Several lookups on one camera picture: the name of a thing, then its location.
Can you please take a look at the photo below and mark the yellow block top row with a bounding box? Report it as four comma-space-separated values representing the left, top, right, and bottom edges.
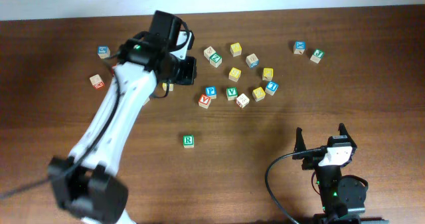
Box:
230, 43, 242, 57

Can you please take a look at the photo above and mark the green V block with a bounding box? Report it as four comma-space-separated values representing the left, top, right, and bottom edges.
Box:
226, 87, 238, 100

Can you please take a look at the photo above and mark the red V block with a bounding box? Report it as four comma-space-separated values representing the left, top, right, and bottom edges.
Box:
198, 94, 211, 109

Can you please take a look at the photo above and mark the yellow block centre left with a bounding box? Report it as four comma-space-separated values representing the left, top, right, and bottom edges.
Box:
162, 83, 173, 92

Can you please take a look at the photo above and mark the blue T block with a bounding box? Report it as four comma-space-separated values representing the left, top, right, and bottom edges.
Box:
265, 81, 279, 96

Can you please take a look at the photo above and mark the green R block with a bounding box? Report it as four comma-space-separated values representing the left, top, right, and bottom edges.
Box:
183, 135, 195, 148

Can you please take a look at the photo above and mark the wood block red side left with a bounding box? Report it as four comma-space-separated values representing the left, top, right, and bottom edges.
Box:
89, 74, 105, 89

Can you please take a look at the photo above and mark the blue P block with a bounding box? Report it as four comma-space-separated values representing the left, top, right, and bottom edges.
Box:
205, 86, 217, 99

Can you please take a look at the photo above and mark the blue top block far-left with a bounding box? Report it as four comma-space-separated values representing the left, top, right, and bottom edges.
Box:
97, 46, 110, 59

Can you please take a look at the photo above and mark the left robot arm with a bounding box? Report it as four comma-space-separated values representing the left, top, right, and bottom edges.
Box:
47, 11, 197, 223

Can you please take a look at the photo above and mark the wood block blue bottom side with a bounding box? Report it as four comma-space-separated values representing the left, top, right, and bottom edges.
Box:
246, 53, 259, 68

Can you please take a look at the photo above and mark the yellow block centre right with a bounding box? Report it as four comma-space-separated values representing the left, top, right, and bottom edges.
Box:
228, 67, 242, 82

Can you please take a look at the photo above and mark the wood block red edge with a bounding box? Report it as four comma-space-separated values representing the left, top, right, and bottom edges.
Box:
236, 93, 250, 108

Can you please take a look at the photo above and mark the green Z block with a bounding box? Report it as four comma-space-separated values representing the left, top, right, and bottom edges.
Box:
209, 53, 222, 68

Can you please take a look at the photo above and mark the blue X block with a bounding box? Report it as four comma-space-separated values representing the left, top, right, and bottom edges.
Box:
294, 41, 306, 55

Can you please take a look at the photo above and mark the plain wood block by Z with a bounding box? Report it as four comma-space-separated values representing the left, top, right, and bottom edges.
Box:
203, 46, 216, 60

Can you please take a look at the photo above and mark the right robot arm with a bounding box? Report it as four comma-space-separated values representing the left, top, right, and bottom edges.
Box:
293, 123, 389, 224

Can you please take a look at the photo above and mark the yellow block lower right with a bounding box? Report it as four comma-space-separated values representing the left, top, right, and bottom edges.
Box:
252, 87, 266, 102

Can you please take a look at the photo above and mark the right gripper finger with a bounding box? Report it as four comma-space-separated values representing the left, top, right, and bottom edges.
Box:
338, 123, 353, 141
294, 127, 306, 152

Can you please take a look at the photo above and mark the green J block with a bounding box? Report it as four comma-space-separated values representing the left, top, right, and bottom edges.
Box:
310, 49, 325, 64

